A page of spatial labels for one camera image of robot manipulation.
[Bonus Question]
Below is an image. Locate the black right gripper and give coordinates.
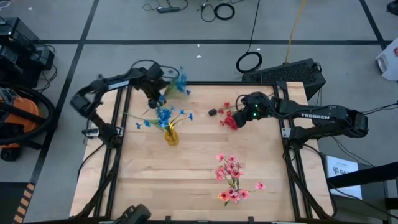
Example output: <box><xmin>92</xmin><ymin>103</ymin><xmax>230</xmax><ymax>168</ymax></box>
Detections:
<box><xmin>231</xmin><ymin>91</ymin><xmax>276</xmax><ymax>129</ymax></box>

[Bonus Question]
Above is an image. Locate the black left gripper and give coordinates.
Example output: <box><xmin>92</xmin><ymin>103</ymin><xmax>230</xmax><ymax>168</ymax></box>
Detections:
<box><xmin>136</xmin><ymin>63</ymin><xmax>169</xmax><ymax>102</ymax></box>

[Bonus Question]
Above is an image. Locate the red artificial flower bunch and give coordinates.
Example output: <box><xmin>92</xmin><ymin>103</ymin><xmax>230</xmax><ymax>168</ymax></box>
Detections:
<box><xmin>217</xmin><ymin>101</ymin><xmax>242</xmax><ymax>131</ymax></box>

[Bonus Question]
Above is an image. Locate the blue artificial flower bunch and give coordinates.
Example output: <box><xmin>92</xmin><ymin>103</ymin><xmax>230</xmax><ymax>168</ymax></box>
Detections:
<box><xmin>123</xmin><ymin>105</ymin><xmax>194</xmax><ymax>133</ymax></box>
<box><xmin>160</xmin><ymin>65</ymin><xmax>192</xmax><ymax>103</ymax></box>

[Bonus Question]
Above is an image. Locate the pink artificial flower bunch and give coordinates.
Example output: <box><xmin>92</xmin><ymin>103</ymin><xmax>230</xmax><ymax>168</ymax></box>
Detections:
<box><xmin>214</xmin><ymin>152</ymin><xmax>267</xmax><ymax>207</ymax></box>

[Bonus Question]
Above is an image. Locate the amber glass vase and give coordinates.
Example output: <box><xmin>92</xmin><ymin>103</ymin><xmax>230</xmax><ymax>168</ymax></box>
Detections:
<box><xmin>164</xmin><ymin>128</ymin><xmax>180</xmax><ymax>147</ymax></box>

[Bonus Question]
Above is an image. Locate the black computer tower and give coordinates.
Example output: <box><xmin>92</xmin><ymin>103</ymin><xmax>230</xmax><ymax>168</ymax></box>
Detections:
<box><xmin>241</xmin><ymin>58</ymin><xmax>327</xmax><ymax>101</ymax></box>

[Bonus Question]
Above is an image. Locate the black power strip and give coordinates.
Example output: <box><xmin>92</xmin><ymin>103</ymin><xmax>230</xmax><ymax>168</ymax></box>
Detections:
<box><xmin>157</xmin><ymin>6</ymin><xmax>181</xmax><ymax>14</ymax></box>

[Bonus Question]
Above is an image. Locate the white printed sign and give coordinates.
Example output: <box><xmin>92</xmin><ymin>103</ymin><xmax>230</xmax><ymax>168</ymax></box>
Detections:
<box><xmin>325</xmin><ymin>154</ymin><xmax>363</xmax><ymax>200</ymax></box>

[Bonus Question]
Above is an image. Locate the dark rounded object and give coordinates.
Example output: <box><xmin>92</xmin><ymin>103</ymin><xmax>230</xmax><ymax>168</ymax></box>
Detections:
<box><xmin>111</xmin><ymin>203</ymin><xmax>152</xmax><ymax>224</ymax></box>

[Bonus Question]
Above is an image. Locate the orange vacuum cleaner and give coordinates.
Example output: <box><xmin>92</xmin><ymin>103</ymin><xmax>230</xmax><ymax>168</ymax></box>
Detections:
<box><xmin>0</xmin><ymin>88</ymin><xmax>41</xmax><ymax>162</ymax></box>

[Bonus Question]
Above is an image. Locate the black beam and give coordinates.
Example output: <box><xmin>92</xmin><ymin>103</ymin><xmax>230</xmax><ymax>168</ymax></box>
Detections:
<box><xmin>326</xmin><ymin>161</ymin><xmax>398</xmax><ymax>189</ymax></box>

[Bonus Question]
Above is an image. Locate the black electronics box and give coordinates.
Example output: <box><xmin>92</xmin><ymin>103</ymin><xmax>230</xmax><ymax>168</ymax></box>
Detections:
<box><xmin>0</xmin><ymin>43</ymin><xmax>56</xmax><ymax>88</ymax></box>

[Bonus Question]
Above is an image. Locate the black equipment case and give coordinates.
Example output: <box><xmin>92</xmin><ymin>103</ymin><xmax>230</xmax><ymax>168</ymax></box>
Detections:
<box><xmin>0</xmin><ymin>17</ymin><xmax>40</xmax><ymax>47</ymax></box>

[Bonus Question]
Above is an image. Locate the white box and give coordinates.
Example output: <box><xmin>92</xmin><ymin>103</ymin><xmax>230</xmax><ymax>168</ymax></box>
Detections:
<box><xmin>375</xmin><ymin>37</ymin><xmax>398</xmax><ymax>82</ymax></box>

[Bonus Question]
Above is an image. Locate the black mat with orange stripes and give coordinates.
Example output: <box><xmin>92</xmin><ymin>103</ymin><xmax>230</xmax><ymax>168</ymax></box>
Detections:
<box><xmin>0</xmin><ymin>182</ymin><xmax>35</xmax><ymax>224</ymax></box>

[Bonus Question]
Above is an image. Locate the dark object on floor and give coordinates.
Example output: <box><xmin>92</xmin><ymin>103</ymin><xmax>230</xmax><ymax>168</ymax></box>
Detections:
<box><xmin>386</xmin><ymin>0</ymin><xmax>398</xmax><ymax>16</ymax></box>

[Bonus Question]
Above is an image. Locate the black cable coil with lead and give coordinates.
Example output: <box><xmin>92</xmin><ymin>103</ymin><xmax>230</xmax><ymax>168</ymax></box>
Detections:
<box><xmin>235</xmin><ymin>0</ymin><xmax>264</xmax><ymax>74</ymax></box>

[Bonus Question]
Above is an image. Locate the black arm base cable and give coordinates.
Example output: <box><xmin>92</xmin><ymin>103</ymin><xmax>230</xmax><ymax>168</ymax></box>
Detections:
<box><xmin>76</xmin><ymin>143</ymin><xmax>105</xmax><ymax>180</ymax></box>

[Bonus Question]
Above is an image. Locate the small black cable coil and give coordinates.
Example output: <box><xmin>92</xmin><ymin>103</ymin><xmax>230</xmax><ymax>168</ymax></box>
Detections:
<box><xmin>213</xmin><ymin>2</ymin><xmax>236</xmax><ymax>21</ymax></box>

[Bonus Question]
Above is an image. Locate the yellow cable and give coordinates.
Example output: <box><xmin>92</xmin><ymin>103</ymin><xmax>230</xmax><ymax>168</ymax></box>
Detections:
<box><xmin>284</xmin><ymin>0</ymin><xmax>308</xmax><ymax>65</ymax></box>

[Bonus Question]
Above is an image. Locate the black vacuum hose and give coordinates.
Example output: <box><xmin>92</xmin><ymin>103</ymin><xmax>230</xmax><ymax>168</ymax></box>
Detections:
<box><xmin>0</xmin><ymin>81</ymin><xmax>57</xmax><ymax>146</ymax></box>

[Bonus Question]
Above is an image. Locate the black cable tangle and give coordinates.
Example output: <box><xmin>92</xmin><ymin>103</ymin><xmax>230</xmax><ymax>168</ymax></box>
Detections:
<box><xmin>37</xmin><ymin>45</ymin><xmax>58</xmax><ymax>94</ymax></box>

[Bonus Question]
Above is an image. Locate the black cable bundle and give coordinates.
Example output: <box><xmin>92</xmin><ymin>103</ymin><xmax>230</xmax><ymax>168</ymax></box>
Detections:
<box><xmin>360</xmin><ymin>101</ymin><xmax>398</xmax><ymax>116</ymax></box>

